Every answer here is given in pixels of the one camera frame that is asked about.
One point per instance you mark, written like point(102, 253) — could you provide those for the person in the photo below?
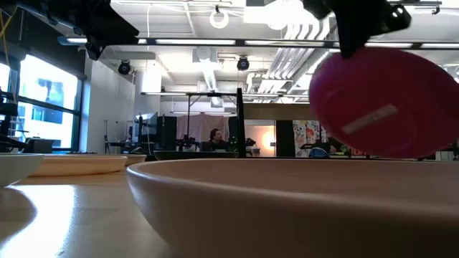
point(215, 140)

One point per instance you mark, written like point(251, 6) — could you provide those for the tan plate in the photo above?
point(136, 159)
point(79, 165)

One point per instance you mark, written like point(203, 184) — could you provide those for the background computer monitor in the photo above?
point(147, 125)

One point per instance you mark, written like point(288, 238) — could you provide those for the salmon pink plate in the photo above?
point(287, 204)

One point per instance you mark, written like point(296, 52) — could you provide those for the pale pink plate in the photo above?
point(16, 166)

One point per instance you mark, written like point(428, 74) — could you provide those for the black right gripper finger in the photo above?
point(349, 41)

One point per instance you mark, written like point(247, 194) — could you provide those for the long ceiling light strip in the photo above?
point(195, 42)

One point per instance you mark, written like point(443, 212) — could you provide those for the dark cabinet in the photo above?
point(285, 138)

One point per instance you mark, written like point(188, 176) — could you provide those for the black background rig frame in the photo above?
point(189, 122)

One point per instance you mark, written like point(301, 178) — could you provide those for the colourful flower poster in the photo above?
point(305, 134)

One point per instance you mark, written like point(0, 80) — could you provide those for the black round ceiling spotlight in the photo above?
point(242, 63)
point(124, 67)

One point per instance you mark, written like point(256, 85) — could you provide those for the magenta plate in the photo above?
point(387, 93)

